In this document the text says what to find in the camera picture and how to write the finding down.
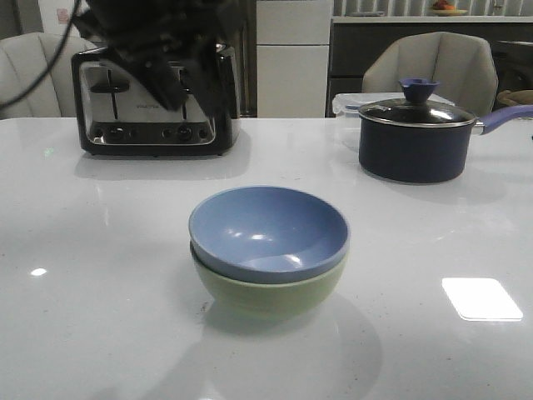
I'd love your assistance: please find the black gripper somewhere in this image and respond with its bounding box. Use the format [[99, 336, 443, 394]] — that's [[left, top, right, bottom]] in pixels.
[[72, 1, 242, 117]]

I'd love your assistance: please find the blue plastic bowl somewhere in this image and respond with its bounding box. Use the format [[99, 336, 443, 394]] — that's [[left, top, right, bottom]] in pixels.
[[188, 186, 350, 284]]

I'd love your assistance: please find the green plastic bowl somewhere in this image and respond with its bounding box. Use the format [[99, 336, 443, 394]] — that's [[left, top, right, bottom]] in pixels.
[[190, 249, 348, 320]]

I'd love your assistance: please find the black and chrome toaster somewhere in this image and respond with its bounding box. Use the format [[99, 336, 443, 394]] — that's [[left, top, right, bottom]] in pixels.
[[72, 44, 240, 156]]

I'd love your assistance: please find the white refrigerator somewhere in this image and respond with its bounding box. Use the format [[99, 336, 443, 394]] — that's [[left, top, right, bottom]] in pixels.
[[257, 1, 334, 118]]

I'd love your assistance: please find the left beige upholstered chair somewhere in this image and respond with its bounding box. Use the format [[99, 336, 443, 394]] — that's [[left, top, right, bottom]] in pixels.
[[1, 32, 95, 119]]

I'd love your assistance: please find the beige upholstered chair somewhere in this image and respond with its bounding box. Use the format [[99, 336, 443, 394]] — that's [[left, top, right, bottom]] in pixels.
[[361, 32, 498, 116], [1, 32, 95, 119]]

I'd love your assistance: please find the clear plastic food container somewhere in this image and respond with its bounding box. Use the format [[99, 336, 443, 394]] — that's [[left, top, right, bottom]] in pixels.
[[332, 92, 455, 122]]

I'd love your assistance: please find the dark kitchen counter cabinet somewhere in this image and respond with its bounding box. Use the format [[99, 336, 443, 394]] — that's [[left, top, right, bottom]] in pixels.
[[326, 16, 532, 117]]

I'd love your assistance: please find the glass pot lid blue knob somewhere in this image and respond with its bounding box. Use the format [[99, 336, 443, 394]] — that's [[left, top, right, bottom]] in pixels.
[[358, 77, 476, 128]]

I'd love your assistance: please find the dark blue saucepan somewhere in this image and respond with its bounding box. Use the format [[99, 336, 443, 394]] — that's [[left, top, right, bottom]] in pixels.
[[359, 111, 516, 183]]

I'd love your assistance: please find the fruit bowl on counter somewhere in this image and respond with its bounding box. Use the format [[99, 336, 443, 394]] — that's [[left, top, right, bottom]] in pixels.
[[429, 0, 468, 17]]

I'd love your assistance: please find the right beige upholstered chair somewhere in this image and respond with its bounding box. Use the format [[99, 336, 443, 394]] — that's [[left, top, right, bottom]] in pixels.
[[361, 32, 498, 116]]

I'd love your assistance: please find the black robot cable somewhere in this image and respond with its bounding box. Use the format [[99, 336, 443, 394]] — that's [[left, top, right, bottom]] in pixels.
[[0, 0, 84, 113]]

